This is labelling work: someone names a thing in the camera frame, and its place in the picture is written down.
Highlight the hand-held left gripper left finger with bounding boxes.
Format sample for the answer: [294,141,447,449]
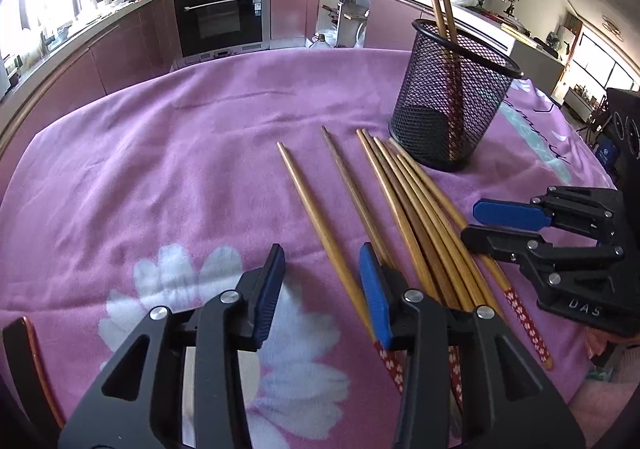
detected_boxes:
[57,243,287,449]

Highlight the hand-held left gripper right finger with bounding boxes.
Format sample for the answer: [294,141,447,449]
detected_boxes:
[358,242,586,449]

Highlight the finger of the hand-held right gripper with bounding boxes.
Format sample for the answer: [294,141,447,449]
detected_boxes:
[460,225,627,301]
[472,186,618,240]

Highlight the bunch of wooden chopsticks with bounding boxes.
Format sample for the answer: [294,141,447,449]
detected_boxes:
[356,128,555,435]

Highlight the light floral-end wooden chopstick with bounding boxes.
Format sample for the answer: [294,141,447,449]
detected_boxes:
[276,142,405,396]

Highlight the dark brown wooden chopstick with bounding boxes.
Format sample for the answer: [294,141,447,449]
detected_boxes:
[321,126,396,272]

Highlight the black mesh utensil holder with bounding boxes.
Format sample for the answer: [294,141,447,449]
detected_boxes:
[389,19,525,173]

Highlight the person's right forearm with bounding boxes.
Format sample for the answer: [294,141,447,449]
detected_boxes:
[570,326,640,437]

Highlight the pink floral blanket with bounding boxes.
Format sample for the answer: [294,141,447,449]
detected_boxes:
[0,49,626,449]

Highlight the white kitchen countertop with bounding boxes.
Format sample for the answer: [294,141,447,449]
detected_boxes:
[0,0,521,97]

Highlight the dark chair back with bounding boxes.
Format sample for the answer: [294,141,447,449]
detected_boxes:
[2,316,66,430]

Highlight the black built-in oven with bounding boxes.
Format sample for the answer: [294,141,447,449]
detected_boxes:
[171,0,271,61]

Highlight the pink kitchen base cabinets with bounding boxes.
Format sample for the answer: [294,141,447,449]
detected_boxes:
[0,0,431,165]

